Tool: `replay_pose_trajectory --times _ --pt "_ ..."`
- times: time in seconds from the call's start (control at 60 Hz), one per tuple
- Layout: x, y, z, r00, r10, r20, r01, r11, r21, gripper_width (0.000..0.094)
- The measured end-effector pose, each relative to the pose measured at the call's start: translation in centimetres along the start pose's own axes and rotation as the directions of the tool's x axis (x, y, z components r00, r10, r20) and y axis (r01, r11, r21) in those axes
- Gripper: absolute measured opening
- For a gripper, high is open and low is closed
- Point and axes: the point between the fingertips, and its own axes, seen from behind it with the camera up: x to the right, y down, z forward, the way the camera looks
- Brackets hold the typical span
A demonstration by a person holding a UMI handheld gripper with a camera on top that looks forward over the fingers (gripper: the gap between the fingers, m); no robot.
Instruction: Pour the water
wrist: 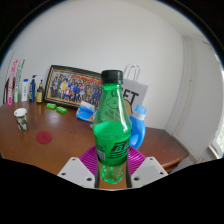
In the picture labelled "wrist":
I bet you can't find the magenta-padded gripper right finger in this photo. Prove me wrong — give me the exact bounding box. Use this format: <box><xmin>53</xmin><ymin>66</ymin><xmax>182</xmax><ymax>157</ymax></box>
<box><xmin>125</xmin><ymin>145</ymin><xmax>169</xmax><ymax>189</ymax></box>

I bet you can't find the framed group photo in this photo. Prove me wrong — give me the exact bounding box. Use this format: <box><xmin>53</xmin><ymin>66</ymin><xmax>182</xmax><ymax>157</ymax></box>
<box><xmin>44</xmin><ymin>64</ymin><xmax>103</xmax><ymax>110</ymax></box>

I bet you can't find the long white green box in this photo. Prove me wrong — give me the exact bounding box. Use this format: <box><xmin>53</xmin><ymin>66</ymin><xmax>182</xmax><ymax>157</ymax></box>
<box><xmin>13</xmin><ymin>59</ymin><xmax>26</xmax><ymax>104</ymax></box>

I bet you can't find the dark blue pump bottle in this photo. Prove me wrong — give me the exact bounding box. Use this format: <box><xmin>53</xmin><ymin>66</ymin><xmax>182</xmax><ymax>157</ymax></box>
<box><xmin>28</xmin><ymin>74</ymin><xmax>38</xmax><ymax>103</ymax></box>

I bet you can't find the long pink box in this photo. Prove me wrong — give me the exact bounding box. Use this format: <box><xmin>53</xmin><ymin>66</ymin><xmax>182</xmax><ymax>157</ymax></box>
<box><xmin>7</xmin><ymin>59</ymin><xmax>19</xmax><ymax>106</ymax></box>

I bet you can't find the yellow brown pump bottle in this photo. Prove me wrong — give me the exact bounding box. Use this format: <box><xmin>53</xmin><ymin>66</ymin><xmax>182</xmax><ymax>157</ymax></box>
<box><xmin>35</xmin><ymin>79</ymin><xmax>45</xmax><ymax>104</ymax></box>

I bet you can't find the brown wooden side cabinet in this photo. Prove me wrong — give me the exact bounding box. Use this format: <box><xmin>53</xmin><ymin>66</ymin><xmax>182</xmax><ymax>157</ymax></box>
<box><xmin>143</xmin><ymin>126</ymin><xmax>189</xmax><ymax>169</ymax></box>

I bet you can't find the green plastic drink bottle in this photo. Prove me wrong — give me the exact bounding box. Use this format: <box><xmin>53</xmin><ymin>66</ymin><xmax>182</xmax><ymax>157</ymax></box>
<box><xmin>92</xmin><ymin>69</ymin><xmax>133</xmax><ymax>185</ymax></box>

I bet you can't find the white bottle with blue cap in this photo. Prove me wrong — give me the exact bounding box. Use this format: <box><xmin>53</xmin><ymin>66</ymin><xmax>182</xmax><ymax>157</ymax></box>
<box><xmin>20</xmin><ymin>78</ymin><xmax>30</xmax><ymax>103</ymax></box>

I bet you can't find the white paper gift bag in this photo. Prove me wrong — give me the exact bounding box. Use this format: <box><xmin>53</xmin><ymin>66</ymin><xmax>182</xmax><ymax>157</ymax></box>
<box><xmin>121</xmin><ymin>64</ymin><xmax>149</xmax><ymax>116</ymax></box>

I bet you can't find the blue tissue pack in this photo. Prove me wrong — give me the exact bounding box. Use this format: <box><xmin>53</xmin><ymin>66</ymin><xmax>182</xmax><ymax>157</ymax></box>
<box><xmin>75</xmin><ymin>100</ymin><xmax>98</xmax><ymax>123</ymax></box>

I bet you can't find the camouflage paper cup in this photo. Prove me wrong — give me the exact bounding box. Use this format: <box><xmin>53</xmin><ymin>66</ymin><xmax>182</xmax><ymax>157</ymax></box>
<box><xmin>13</xmin><ymin>107</ymin><xmax>29</xmax><ymax>132</ymax></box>

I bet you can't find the flat round red coaster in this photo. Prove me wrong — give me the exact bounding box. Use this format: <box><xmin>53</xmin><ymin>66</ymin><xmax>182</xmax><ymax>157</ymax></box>
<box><xmin>35</xmin><ymin>130</ymin><xmax>53</xmax><ymax>145</ymax></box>

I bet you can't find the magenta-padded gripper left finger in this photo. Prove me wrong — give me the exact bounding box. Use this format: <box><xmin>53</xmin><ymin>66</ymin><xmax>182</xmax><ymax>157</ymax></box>
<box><xmin>57</xmin><ymin>145</ymin><xmax>101</xmax><ymax>189</ymax></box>

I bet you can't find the window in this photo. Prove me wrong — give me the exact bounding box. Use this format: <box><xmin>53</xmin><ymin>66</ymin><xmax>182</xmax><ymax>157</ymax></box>
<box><xmin>209</xmin><ymin>123</ymin><xmax>224</xmax><ymax>158</ymax></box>

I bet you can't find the blue detergent bottle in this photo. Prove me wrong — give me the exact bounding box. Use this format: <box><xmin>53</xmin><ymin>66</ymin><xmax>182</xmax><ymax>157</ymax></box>
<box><xmin>129</xmin><ymin>104</ymin><xmax>148</xmax><ymax>150</ymax></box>

